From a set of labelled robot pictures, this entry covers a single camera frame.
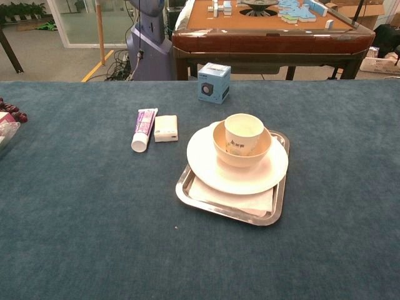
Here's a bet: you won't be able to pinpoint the small white box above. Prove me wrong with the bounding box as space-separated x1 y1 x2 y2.
154 114 179 143

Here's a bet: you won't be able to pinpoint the row of green plants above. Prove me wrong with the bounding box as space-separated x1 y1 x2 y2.
0 1 48 23

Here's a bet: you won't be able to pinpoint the purple toothpaste tube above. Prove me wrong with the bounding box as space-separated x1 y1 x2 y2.
131 107 159 153

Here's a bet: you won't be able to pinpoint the black mahjong table centre console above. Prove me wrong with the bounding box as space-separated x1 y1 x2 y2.
239 0 281 16

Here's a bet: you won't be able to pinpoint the stainless steel tray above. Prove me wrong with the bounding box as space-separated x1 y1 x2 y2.
175 129 291 227

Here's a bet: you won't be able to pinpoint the tangled black floor cables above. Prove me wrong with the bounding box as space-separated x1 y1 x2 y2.
105 49 136 81

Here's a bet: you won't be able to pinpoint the black table leg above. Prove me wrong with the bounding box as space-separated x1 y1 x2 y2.
0 24 24 74

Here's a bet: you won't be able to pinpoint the pile of blue mahjong tiles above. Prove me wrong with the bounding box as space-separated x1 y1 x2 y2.
277 0 329 24

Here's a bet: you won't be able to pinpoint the stacked white blue mahjong tiles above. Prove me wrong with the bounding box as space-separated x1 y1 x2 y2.
207 0 234 18

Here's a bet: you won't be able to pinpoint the light blue speaker box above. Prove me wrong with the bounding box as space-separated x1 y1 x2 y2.
197 62 232 106

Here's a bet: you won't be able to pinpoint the white printed paper cup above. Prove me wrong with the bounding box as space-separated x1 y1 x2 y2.
224 113 265 157

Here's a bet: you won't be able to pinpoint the pink white toothpaste box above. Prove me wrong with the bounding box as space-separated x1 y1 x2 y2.
0 111 16 126

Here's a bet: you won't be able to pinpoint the beige bowl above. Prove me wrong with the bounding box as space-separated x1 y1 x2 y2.
212 119 273 168

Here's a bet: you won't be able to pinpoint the cardboard box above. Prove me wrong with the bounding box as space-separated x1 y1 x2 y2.
324 0 391 31

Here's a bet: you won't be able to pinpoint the dark red grape bunch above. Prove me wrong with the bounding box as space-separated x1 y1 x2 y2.
0 97 28 123

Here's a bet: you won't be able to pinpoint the black tripod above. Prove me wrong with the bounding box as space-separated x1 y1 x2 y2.
351 0 366 31

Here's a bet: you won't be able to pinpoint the white plastic basket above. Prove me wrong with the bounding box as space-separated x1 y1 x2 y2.
359 46 400 75

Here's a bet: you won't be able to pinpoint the white round plate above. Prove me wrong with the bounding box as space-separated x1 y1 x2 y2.
186 121 289 196

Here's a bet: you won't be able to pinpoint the white paper napkin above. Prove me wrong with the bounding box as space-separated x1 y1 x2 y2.
188 176 279 218

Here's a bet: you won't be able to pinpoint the blue table cloth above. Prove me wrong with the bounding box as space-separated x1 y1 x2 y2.
0 79 400 300

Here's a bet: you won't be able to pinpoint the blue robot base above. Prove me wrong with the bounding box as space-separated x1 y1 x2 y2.
126 0 174 81

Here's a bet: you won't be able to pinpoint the wooden pole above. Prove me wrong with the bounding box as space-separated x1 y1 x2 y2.
95 0 106 66

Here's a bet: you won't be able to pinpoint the brown mahjong table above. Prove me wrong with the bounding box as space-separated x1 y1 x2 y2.
171 0 376 81

